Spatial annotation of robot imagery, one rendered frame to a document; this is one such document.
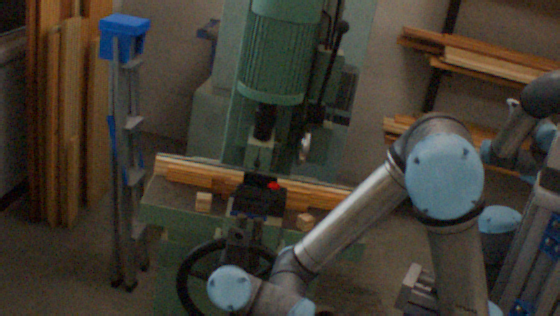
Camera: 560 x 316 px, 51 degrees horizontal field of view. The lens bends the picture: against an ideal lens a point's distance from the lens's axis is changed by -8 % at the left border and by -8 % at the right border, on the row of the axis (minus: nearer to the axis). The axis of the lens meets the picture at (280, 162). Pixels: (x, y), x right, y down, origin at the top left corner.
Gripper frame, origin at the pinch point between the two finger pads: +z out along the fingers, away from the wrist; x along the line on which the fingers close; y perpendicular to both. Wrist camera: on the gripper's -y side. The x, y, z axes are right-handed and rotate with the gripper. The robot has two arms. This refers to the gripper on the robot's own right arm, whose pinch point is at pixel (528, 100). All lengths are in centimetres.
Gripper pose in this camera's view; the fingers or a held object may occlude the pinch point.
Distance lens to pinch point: 222.4
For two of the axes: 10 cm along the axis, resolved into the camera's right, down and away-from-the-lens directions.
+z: 1.7, -3.7, 9.1
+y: -0.5, 9.2, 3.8
